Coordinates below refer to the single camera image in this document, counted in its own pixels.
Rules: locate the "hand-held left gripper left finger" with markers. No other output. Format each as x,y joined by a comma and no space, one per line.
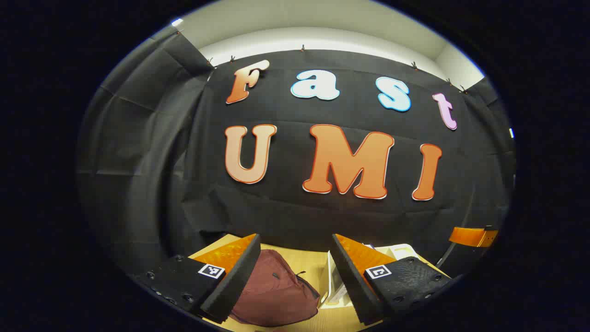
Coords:
237,281

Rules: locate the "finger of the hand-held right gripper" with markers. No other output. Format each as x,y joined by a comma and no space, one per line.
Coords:
470,236

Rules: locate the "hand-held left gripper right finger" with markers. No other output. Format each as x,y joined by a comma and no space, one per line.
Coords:
355,286

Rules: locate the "white bookshelf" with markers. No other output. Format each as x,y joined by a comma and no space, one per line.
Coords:
334,286

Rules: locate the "maroon schoolbag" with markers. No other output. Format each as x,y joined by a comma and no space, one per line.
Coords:
276,295

